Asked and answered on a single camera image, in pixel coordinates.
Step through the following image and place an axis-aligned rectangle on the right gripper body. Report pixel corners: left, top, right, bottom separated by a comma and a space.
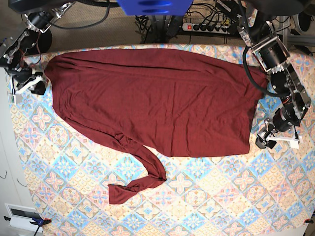
8, 68, 47, 103

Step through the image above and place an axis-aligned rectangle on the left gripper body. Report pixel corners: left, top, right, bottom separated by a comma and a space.
257, 118, 302, 144

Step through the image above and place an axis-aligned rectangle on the maroon t-shirt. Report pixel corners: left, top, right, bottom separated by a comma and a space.
44, 49, 263, 205

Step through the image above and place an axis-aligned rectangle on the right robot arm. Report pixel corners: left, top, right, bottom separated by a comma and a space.
0, 0, 75, 104

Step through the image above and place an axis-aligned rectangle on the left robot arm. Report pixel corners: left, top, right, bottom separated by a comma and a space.
237, 0, 312, 149

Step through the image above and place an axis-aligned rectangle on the black round stool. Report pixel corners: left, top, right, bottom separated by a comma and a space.
27, 29, 53, 55

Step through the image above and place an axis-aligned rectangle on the patterned tile tablecloth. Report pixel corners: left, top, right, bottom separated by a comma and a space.
5, 44, 315, 236

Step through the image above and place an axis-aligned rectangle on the orange clamp lower right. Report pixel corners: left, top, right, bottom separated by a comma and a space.
304, 219, 314, 224

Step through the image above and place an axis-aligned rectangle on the white power strip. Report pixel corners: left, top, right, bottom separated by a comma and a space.
182, 23, 229, 34

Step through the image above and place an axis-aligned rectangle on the white floor outlet box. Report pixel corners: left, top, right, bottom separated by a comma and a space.
4, 203, 40, 232

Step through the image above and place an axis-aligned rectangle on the blue orange clamp lower left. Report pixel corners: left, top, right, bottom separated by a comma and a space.
4, 216, 52, 233

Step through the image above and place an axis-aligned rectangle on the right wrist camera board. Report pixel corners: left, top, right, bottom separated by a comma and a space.
8, 94, 17, 105

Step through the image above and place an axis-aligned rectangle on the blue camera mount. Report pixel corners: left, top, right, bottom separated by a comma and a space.
117, 0, 193, 16

